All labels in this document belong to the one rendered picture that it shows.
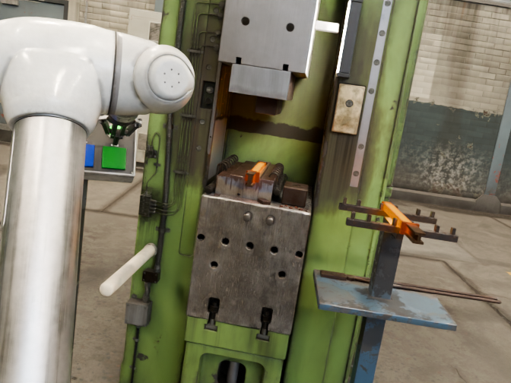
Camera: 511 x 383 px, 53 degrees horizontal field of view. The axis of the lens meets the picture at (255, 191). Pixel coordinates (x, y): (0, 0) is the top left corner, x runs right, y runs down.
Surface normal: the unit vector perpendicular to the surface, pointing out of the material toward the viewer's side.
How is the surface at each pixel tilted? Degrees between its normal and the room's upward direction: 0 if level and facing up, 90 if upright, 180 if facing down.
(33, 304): 58
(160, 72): 87
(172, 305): 90
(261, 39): 90
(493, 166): 90
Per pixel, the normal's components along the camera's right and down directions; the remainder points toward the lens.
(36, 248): 0.32, -0.32
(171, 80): 0.47, 0.16
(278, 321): -0.11, 0.18
